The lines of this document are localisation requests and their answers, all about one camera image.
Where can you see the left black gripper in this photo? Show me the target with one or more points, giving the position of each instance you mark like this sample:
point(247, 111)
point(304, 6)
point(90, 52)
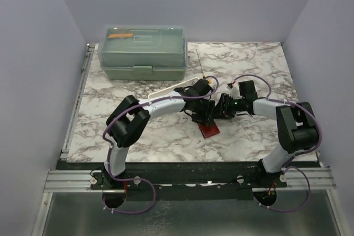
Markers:
point(207, 116)

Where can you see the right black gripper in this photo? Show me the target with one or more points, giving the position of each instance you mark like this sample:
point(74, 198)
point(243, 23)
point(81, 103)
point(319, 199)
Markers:
point(222, 111)

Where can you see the red leather card holder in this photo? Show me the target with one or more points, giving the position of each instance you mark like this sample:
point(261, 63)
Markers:
point(208, 129)

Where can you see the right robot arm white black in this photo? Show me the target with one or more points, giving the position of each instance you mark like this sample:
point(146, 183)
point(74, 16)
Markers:
point(296, 127)

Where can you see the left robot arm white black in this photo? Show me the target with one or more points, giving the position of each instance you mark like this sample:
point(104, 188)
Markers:
point(128, 121)

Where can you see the white rectangular plastic tray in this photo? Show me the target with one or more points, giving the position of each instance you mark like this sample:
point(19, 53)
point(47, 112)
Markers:
point(165, 91)

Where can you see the green plastic toolbox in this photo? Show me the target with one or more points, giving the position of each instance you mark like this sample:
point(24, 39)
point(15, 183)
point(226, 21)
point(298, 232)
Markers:
point(154, 53)

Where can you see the orange tool inside toolbox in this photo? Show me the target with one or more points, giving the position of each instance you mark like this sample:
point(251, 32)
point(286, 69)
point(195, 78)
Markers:
point(120, 35)

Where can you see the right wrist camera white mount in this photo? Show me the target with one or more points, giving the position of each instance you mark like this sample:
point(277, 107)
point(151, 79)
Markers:
point(233, 90)

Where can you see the yellow black T-handle hex key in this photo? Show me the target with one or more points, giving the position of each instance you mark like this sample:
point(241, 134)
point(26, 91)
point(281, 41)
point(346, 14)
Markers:
point(201, 67)

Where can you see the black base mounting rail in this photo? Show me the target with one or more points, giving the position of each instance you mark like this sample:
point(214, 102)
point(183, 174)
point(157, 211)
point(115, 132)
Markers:
point(176, 181)

